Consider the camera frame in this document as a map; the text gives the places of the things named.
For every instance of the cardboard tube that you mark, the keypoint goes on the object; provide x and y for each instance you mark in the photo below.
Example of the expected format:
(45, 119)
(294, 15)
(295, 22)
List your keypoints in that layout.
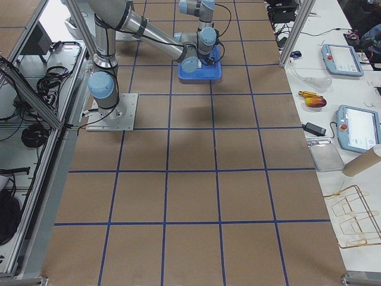
(363, 161)

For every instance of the black power adapter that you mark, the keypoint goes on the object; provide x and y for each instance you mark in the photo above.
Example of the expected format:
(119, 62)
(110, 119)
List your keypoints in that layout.
(314, 129)

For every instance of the teach pendant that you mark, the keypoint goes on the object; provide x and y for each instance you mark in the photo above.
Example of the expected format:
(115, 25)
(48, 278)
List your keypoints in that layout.
(341, 60)
(358, 129)

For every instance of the small blue device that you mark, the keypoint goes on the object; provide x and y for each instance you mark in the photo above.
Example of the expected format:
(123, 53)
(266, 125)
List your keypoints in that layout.
(296, 54)

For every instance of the far teach pendant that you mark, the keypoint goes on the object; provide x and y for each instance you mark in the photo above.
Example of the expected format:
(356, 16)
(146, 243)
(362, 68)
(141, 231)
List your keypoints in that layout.
(341, 60)

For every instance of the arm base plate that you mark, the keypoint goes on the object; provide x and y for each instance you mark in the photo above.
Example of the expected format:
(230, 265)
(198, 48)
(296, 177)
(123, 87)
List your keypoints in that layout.
(122, 118)

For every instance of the gold wire rack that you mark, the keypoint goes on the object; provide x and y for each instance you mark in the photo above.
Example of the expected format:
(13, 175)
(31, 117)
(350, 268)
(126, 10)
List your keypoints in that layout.
(354, 221)

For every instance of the metal tin tray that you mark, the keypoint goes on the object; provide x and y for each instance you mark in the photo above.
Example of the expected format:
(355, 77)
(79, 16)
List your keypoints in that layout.
(326, 158)

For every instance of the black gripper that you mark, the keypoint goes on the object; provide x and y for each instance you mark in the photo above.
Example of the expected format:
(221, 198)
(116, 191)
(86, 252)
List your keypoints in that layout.
(204, 60)

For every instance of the aluminium frame post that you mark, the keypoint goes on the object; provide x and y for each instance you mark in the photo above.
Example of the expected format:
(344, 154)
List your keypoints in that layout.
(296, 30)

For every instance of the near teach pendant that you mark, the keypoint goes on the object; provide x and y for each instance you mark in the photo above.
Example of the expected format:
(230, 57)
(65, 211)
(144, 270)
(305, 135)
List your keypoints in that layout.
(358, 129)

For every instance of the yellow handled screwdriver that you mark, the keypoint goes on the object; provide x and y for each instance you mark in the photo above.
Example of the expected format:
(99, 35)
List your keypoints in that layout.
(307, 94)

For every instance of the toy mango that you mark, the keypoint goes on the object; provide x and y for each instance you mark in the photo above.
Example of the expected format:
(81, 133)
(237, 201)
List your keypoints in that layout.
(315, 102)

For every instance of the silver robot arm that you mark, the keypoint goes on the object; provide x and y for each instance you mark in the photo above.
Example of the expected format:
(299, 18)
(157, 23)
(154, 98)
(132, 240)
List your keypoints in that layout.
(202, 9)
(190, 50)

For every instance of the blue plastic tray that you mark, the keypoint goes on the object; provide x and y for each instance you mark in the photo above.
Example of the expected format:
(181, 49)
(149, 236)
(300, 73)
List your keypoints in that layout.
(208, 73)

